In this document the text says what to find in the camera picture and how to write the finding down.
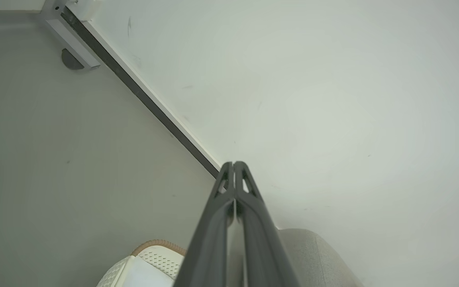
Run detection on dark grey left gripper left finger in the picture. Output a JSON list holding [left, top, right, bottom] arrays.
[[173, 162, 236, 287]]

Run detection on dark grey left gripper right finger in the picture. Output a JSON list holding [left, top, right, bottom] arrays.
[[235, 161, 302, 287]]

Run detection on grey fabric sofa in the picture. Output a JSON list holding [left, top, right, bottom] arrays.
[[226, 223, 365, 287]]

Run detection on white sneaker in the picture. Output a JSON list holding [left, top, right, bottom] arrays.
[[96, 239, 187, 287]]

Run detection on white and dark baseboard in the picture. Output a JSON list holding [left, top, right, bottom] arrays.
[[60, 6, 221, 179]]

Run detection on grey half-round door stopper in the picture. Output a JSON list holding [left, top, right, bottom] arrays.
[[61, 48, 85, 71]]

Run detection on white door frame post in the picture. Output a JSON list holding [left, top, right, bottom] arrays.
[[39, 0, 101, 72]]

